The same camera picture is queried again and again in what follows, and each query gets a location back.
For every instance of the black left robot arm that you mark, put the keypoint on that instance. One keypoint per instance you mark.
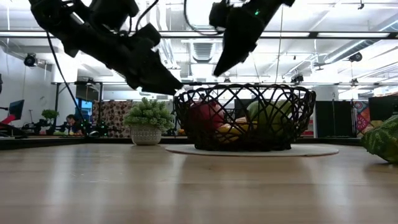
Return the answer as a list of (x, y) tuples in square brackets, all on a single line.
[(53, 18)]

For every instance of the black computer monitor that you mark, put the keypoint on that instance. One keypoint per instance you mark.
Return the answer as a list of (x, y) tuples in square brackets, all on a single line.
[(16, 109)]

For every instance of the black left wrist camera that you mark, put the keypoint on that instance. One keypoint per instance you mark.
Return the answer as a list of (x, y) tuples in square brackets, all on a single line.
[(115, 12)]

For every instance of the black partition panel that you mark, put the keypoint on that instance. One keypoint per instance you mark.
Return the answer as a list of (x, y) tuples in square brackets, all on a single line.
[(382, 107), (334, 118)]

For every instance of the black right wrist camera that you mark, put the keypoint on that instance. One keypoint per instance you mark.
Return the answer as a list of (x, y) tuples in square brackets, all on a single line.
[(219, 15)]

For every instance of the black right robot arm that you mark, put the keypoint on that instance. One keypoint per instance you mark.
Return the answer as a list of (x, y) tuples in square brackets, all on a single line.
[(287, 2)]

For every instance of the round white placemat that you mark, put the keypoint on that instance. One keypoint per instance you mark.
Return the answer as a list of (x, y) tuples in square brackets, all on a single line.
[(311, 151)]

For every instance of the green grape bunch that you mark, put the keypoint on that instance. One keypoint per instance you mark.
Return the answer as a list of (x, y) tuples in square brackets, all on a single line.
[(384, 140)]

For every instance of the black background robot rig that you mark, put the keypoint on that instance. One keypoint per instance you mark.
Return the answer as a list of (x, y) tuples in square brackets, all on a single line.
[(93, 129)]

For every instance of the small green background plant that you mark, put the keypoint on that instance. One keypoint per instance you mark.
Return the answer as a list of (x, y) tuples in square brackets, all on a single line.
[(50, 114)]

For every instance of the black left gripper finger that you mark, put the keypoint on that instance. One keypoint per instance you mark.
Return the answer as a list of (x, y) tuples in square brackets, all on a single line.
[(143, 87), (155, 73)]

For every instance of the black ceiling spotlight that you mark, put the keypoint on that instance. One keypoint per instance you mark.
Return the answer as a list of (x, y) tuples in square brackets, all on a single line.
[(30, 60), (297, 78), (355, 57)]

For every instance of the person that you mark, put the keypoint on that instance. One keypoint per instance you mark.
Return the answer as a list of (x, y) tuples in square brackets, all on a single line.
[(73, 123)]

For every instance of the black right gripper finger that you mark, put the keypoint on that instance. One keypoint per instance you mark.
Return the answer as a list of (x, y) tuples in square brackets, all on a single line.
[(236, 49)]

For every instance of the red apple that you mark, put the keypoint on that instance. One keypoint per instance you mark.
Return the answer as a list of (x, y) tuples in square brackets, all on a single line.
[(205, 115)]

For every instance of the brown patterned panel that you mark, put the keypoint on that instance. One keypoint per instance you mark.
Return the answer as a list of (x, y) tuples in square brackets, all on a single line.
[(109, 115)]

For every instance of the red background object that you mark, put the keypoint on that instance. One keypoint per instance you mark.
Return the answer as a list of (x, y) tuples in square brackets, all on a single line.
[(7, 119)]

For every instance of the green pear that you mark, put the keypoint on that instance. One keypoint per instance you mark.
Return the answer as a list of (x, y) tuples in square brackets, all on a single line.
[(267, 115)]

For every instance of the green plant in white pot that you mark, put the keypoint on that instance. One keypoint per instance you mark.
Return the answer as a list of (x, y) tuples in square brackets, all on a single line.
[(147, 118)]

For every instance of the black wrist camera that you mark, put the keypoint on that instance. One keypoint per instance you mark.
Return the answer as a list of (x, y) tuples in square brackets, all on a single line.
[(219, 15), (115, 12)]

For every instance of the colourful patterned poster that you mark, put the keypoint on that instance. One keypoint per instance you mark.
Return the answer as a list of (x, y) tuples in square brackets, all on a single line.
[(362, 118)]

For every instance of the black metal stand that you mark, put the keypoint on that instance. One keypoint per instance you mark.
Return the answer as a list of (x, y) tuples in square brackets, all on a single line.
[(90, 93)]

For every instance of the yellow banana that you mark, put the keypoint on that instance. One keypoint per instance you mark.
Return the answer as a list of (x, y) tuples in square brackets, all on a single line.
[(230, 129)]

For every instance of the blue lit screen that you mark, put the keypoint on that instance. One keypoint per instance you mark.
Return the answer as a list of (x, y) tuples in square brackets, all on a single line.
[(85, 109)]

